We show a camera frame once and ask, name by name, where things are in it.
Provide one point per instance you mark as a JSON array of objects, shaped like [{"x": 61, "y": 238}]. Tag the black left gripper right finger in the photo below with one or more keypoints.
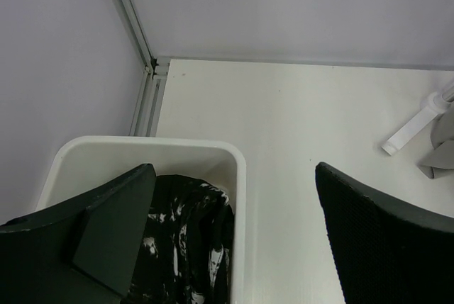
[{"x": 385, "y": 250}]

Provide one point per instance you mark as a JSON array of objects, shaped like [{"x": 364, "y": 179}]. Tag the grey trousers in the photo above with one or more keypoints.
[{"x": 439, "y": 162}]

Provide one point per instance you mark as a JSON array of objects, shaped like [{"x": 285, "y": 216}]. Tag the white plastic laundry basket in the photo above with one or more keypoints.
[{"x": 90, "y": 161}]

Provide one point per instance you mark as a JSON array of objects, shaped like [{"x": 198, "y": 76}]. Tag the white and metal clothes rack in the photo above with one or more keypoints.
[{"x": 433, "y": 106}]

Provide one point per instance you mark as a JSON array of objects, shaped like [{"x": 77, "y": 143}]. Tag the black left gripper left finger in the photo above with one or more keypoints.
[{"x": 82, "y": 250}]

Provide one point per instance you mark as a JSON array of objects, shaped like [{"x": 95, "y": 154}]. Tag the black white patterned trousers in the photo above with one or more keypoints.
[{"x": 185, "y": 253}]

